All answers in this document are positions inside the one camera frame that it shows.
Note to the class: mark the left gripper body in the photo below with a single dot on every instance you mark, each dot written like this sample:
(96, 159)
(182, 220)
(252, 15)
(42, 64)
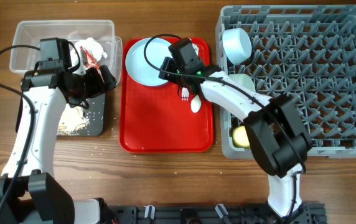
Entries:
(88, 85)

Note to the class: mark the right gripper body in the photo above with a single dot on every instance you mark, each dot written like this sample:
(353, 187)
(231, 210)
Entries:
(170, 65)

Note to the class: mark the light blue plate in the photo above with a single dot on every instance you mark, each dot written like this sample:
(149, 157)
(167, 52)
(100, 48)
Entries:
(138, 68)

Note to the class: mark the rice and peanut scraps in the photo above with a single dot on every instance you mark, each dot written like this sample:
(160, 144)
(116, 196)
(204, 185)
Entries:
(72, 121)

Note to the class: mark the white plastic fork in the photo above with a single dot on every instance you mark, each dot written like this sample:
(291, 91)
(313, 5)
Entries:
(185, 94)

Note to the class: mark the white plastic spoon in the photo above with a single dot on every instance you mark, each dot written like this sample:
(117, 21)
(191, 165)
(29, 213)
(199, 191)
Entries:
(195, 104)

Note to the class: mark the blue bowl with food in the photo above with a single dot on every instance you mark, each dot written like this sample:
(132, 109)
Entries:
(237, 45)

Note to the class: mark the mint green bowl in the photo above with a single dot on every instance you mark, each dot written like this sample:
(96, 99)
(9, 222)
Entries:
(244, 80)

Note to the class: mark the yellow plastic cup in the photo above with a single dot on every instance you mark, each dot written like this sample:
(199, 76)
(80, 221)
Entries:
(240, 138)

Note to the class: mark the red ketchup packet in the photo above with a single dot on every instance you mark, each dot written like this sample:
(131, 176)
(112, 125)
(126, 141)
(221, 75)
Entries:
(88, 60)

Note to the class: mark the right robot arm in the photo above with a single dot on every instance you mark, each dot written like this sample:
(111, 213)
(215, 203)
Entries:
(278, 139)

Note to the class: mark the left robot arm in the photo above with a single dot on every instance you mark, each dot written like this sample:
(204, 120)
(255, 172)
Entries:
(29, 192)

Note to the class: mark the black waste tray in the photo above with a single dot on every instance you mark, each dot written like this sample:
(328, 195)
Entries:
(94, 115)

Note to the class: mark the grey dishwasher rack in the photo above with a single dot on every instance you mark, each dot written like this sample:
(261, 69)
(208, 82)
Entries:
(309, 54)

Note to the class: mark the red serving tray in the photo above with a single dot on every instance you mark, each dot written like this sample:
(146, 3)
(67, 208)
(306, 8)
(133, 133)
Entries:
(156, 120)

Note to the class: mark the clear plastic bin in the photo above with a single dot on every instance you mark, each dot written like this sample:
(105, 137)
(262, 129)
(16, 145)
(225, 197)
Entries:
(31, 32)

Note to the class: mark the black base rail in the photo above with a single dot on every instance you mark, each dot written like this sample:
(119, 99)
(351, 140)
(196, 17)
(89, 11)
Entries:
(252, 213)

